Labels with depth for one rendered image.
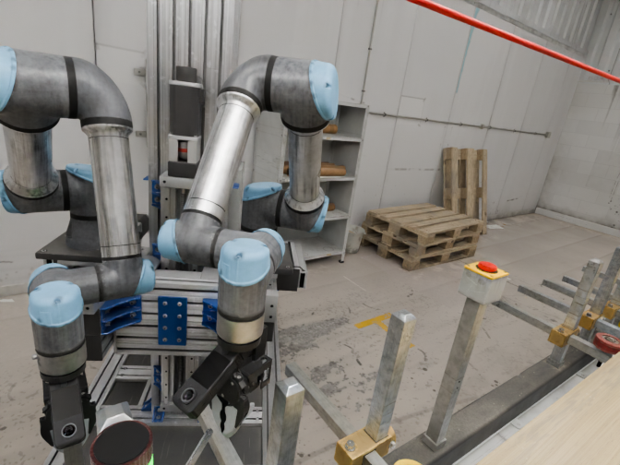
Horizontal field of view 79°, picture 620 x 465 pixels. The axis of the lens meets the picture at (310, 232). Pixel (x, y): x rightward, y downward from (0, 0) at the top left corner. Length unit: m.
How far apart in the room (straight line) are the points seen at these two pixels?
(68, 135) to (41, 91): 2.18
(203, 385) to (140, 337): 0.76
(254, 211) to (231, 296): 0.60
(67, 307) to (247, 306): 0.31
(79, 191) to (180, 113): 0.35
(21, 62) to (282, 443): 0.79
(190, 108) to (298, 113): 0.45
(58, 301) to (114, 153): 0.31
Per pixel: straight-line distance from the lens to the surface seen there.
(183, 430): 1.81
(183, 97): 1.22
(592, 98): 8.50
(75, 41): 3.02
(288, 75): 0.84
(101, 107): 0.87
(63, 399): 0.84
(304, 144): 0.92
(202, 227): 0.70
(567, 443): 1.09
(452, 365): 1.05
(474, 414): 1.36
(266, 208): 1.13
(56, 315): 0.76
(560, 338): 1.65
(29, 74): 0.87
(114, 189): 0.86
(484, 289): 0.92
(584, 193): 8.42
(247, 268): 0.55
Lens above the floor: 1.53
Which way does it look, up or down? 19 degrees down
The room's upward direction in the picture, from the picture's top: 8 degrees clockwise
